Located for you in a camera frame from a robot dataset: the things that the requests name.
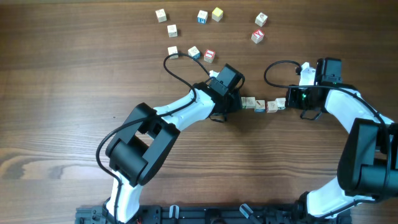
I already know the wooden block green side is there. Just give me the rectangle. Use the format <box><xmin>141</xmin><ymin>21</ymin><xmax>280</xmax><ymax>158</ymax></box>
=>
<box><xmin>241</xmin><ymin>97</ymin><xmax>246</xmax><ymax>109</ymax></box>

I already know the wooden block red X top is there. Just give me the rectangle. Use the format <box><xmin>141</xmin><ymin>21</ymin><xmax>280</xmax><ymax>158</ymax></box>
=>
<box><xmin>251</xmin><ymin>29</ymin><xmax>264</xmax><ymax>44</ymax></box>

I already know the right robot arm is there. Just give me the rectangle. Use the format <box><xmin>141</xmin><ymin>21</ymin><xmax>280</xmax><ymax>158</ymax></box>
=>
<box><xmin>285</xmin><ymin>58</ymin><xmax>397</xmax><ymax>220</ymax></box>

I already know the wooden block yellow back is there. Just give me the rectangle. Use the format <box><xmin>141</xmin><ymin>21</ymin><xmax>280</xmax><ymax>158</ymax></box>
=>
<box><xmin>211</xmin><ymin>7</ymin><xmax>223</xmax><ymax>22</ymax></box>

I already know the black mounting rail base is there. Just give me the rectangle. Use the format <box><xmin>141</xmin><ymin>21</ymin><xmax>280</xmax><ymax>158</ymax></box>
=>
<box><xmin>75</xmin><ymin>203</ymin><xmax>352</xmax><ymax>224</ymax></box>

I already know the wooden block plain back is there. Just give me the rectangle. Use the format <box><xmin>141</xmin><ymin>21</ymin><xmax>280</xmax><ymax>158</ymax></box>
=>
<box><xmin>246</xmin><ymin>97</ymin><xmax>256</xmax><ymax>109</ymax></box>

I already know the wooden block green top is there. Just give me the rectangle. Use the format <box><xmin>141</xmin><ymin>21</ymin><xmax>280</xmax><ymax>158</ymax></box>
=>
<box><xmin>275</xmin><ymin>98</ymin><xmax>285</xmax><ymax>110</ymax></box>

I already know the wooden block yellow top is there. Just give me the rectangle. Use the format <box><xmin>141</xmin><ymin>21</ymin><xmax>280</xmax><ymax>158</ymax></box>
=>
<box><xmin>197</xmin><ymin>10</ymin><xmax>208</xmax><ymax>24</ymax></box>

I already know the wooden block far left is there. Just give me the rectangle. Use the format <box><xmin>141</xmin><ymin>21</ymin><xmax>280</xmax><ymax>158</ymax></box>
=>
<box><xmin>155</xmin><ymin>9</ymin><xmax>167</xmax><ymax>22</ymax></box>

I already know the wooden block yellow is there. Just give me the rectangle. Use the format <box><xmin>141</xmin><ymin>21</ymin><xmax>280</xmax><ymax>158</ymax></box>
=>
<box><xmin>211</xmin><ymin>7</ymin><xmax>223</xmax><ymax>22</ymax></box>
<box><xmin>197</xmin><ymin>10</ymin><xmax>208</xmax><ymax>24</ymax></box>

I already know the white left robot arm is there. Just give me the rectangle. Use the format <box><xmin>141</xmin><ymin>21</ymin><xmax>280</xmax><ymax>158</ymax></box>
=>
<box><xmin>100</xmin><ymin>64</ymin><xmax>245</xmax><ymax>223</ymax></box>

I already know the wooden block blue side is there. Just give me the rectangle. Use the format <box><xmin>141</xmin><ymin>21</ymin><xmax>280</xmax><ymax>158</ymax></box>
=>
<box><xmin>188</xmin><ymin>46</ymin><xmax>201</xmax><ymax>59</ymax></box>

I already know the wooden block blue D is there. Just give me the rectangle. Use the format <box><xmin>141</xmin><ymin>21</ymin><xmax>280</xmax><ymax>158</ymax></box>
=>
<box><xmin>266</xmin><ymin>101</ymin><xmax>279</xmax><ymax>113</ymax></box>

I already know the wooden block red 9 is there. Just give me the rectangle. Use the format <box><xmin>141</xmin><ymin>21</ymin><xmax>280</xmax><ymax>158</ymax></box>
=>
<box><xmin>255</xmin><ymin>12</ymin><xmax>268</xmax><ymax>27</ymax></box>

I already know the wooden block green J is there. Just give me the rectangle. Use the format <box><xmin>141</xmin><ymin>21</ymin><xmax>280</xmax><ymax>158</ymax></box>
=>
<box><xmin>167</xmin><ymin>24</ymin><xmax>178</xmax><ymax>37</ymax></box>

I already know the wooden block red side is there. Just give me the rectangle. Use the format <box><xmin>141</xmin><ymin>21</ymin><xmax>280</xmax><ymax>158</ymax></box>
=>
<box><xmin>167</xmin><ymin>46</ymin><xmax>178</xmax><ymax>59</ymax></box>

